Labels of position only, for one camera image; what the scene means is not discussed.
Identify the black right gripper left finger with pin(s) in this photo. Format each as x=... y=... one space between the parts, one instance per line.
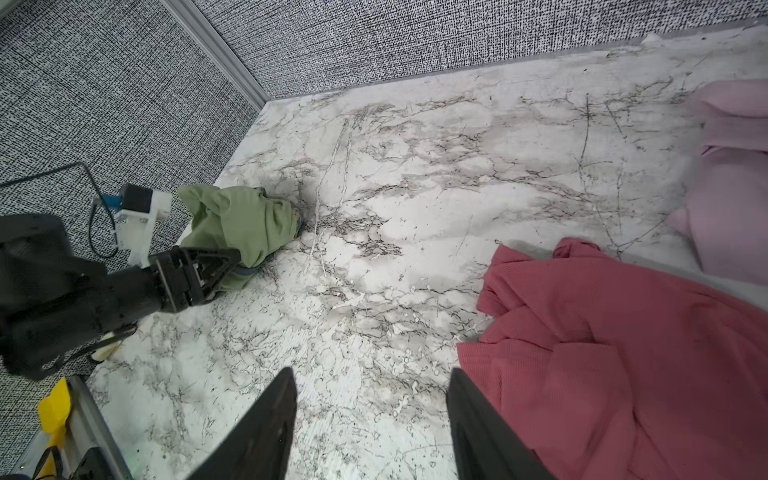
x=259 y=446

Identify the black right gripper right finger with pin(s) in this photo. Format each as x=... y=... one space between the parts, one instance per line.
x=484 y=445

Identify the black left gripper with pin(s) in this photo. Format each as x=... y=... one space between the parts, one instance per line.
x=52 y=313

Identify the olive green cloth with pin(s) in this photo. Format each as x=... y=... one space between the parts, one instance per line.
x=243 y=218

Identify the dark red cloth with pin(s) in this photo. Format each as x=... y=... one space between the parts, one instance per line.
x=608 y=370

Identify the light pink cloth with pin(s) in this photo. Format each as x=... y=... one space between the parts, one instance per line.
x=725 y=211

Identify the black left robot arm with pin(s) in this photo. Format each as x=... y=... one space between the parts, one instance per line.
x=43 y=237

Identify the yellow toy shovel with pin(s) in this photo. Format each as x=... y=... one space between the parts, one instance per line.
x=54 y=411

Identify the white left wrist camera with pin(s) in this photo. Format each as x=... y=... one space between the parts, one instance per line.
x=138 y=212

